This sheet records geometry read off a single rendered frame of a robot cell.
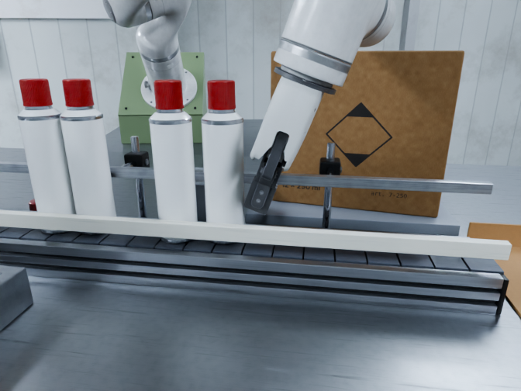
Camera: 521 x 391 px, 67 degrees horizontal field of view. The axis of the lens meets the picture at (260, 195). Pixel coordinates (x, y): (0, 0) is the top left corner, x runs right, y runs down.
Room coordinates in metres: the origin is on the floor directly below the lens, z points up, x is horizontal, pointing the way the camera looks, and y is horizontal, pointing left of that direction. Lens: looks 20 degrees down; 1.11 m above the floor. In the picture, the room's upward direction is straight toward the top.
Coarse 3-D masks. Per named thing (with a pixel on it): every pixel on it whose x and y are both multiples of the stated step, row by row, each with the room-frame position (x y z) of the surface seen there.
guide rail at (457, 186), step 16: (112, 176) 0.54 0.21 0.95; (128, 176) 0.53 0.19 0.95; (144, 176) 0.53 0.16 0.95; (288, 176) 0.50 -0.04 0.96; (304, 176) 0.50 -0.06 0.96; (320, 176) 0.50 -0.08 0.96; (336, 176) 0.50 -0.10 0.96; (352, 176) 0.50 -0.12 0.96; (464, 192) 0.47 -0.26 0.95; (480, 192) 0.46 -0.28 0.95
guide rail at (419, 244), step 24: (0, 216) 0.48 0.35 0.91; (24, 216) 0.48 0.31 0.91; (48, 216) 0.47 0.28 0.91; (72, 216) 0.47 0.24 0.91; (96, 216) 0.47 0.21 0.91; (240, 240) 0.43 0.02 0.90; (264, 240) 0.43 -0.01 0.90; (288, 240) 0.43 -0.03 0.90; (312, 240) 0.42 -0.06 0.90; (336, 240) 0.42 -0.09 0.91; (360, 240) 0.41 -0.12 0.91; (384, 240) 0.41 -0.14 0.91; (408, 240) 0.41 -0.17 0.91; (432, 240) 0.40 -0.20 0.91; (456, 240) 0.40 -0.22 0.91; (480, 240) 0.40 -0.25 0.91; (504, 240) 0.40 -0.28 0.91
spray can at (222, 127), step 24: (216, 96) 0.47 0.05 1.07; (216, 120) 0.46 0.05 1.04; (240, 120) 0.47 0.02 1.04; (216, 144) 0.46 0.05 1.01; (240, 144) 0.47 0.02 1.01; (216, 168) 0.46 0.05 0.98; (240, 168) 0.47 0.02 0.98; (216, 192) 0.46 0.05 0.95; (240, 192) 0.47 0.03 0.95; (216, 216) 0.46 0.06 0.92; (240, 216) 0.47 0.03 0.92; (216, 240) 0.46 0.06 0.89
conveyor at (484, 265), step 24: (48, 240) 0.47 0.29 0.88; (72, 240) 0.47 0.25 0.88; (96, 240) 0.47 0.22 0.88; (120, 240) 0.47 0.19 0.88; (144, 240) 0.47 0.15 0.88; (192, 240) 0.47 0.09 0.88; (384, 264) 0.41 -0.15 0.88; (408, 264) 0.41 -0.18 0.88; (432, 264) 0.41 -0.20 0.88; (456, 264) 0.41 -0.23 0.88; (480, 264) 0.41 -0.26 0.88
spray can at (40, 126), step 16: (32, 80) 0.50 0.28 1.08; (32, 96) 0.50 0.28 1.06; (48, 96) 0.51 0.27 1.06; (32, 112) 0.49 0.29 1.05; (48, 112) 0.50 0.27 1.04; (32, 128) 0.49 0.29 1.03; (48, 128) 0.50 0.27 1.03; (32, 144) 0.49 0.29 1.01; (48, 144) 0.49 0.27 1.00; (32, 160) 0.49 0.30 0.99; (48, 160) 0.49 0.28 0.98; (64, 160) 0.51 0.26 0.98; (32, 176) 0.49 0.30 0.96; (48, 176) 0.49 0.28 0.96; (64, 176) 0.50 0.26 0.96; (48, 192) 0.49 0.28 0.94; (64, 192) 0.50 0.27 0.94; (48, 208) 0.49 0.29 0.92; (64, 208) 0.50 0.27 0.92
